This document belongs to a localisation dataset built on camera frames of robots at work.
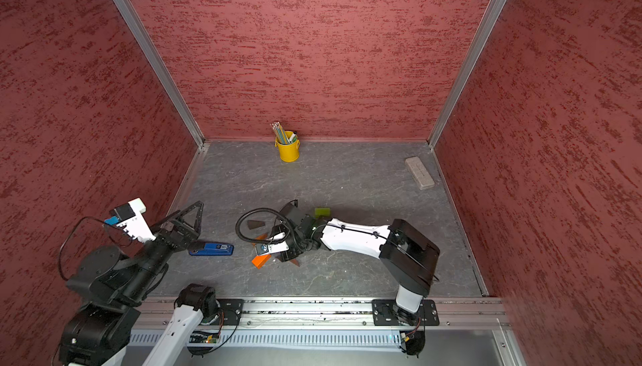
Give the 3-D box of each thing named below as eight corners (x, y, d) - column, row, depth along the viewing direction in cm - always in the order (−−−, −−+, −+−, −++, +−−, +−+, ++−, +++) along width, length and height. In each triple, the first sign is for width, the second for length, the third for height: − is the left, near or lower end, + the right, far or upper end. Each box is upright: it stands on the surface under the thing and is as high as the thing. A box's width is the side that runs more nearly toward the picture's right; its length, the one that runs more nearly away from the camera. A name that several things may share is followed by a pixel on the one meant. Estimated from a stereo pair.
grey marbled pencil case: (420, 189, 106) (422, 185, 104) (405, 162, 116) (407, 158, 113) (431, 187, 107) (434, 183, 104) (416, 160, 117) (418, 156, 114)
